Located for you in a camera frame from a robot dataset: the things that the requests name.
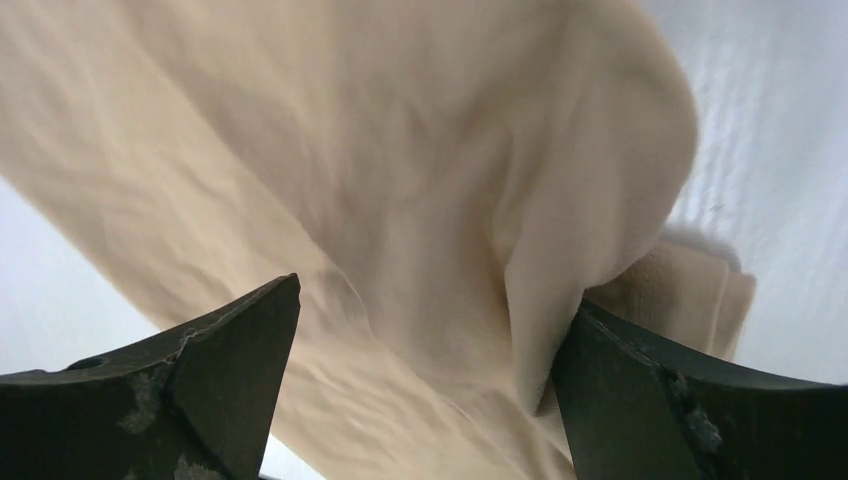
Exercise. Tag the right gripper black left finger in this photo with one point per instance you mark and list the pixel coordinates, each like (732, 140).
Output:
(195, 401)

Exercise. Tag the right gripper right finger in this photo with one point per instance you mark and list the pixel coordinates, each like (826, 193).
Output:
(638, 406)

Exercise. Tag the beige t shirt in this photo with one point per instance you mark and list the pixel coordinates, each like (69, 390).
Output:
(447, 178)

